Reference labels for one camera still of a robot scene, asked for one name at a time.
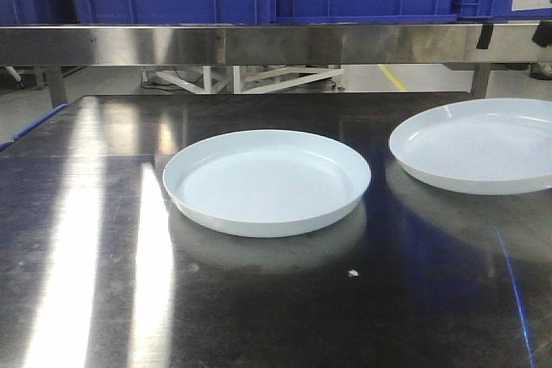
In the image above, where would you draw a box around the black object at right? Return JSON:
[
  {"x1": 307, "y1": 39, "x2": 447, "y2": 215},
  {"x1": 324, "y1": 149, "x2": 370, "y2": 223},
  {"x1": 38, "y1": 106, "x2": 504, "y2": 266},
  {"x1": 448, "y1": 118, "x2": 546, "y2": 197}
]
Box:
[{"x1": 531, "y1": 21, "x2": 552, "y2": 48}]

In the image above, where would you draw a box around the steel shelf post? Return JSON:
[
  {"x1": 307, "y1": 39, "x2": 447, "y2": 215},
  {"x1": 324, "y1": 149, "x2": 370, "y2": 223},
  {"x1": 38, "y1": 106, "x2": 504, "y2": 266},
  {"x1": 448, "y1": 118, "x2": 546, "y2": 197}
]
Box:
[
  {"x1": 469, "y1": 63, "x2": 492, "y2": 98},
  {"x1": 43, "y1": 66, "x2": 68, "y2": 108}
]

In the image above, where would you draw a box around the light blue plate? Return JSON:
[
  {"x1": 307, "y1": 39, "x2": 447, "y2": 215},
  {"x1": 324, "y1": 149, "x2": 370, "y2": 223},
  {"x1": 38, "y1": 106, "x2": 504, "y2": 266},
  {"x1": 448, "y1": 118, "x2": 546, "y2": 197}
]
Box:
[
  {"x1": 163, "y1": 129, "x2": 372, "y2": 238},
  {"x1": 389, "y1": 98, "x2": 551, "y2": 196}
]

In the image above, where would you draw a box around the white metal frame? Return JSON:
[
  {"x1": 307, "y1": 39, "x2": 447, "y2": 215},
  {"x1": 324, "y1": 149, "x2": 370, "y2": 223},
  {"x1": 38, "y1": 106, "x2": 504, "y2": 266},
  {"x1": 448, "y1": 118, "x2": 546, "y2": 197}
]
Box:
[{"x1": 141, "y1": 65, "x2": 344, "y2": 95}]

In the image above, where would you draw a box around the left steel shelf post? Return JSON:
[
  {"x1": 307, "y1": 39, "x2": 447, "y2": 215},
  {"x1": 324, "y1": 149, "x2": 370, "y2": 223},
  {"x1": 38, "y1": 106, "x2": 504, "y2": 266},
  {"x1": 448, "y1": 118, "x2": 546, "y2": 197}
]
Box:
[{"x1": 43, "y1": 66, "x2": 68, "y2": 108}]

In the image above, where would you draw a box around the stainless steel shelf rail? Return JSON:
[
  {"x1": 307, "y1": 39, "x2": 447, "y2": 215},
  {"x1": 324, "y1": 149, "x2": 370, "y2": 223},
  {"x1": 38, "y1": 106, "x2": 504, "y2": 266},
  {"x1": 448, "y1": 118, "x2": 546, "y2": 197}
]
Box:
[{"x1": 1, "y1": 21, "x2": 551, "y2": 66}]

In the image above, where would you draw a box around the right steel shelf post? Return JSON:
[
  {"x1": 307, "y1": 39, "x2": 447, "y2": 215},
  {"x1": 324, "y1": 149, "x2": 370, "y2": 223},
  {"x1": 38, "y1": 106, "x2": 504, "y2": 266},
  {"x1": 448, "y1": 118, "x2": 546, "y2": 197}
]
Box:
[{"x1": 469, "y1": 63, "x2": 492, "y2": 98}]

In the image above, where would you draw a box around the black tape strip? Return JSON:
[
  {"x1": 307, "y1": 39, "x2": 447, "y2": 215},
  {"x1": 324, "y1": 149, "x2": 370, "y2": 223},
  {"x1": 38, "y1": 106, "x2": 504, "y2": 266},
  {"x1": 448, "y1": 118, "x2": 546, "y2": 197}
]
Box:
[{"x1": 476, "y1": 23, "x2": 494, "y2": 50}]

